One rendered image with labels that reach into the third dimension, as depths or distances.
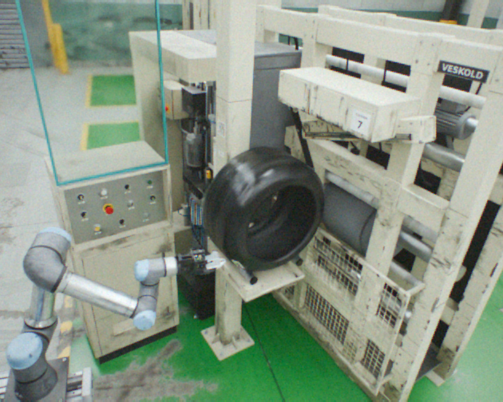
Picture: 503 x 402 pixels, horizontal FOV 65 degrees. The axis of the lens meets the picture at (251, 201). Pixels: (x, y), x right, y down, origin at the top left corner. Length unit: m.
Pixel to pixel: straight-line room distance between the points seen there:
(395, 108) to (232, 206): 0.74
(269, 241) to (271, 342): 0.93
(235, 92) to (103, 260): 1.14
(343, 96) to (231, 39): 0.53
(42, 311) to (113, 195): 0.71
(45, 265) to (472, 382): 2.57
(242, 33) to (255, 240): 1.03
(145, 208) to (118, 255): 0.29
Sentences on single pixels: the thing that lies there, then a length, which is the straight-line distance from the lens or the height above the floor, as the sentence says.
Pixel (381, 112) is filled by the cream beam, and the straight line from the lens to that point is 1.56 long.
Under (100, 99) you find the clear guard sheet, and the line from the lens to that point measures 1.96.
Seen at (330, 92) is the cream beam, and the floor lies 1.76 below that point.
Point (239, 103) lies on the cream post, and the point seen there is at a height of 1.65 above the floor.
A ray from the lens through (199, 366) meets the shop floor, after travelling 2.74.
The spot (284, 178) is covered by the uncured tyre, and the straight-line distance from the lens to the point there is 1.70.
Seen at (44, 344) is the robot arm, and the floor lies 0.90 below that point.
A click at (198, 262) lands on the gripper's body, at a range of 1.57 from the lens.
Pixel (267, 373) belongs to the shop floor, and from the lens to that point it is 2.72.
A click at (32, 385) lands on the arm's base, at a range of 1.84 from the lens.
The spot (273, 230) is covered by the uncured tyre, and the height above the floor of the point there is 0.96.
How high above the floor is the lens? 2.18
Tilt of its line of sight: 30 degrees down
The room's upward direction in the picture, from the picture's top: 3 degrees clockwise
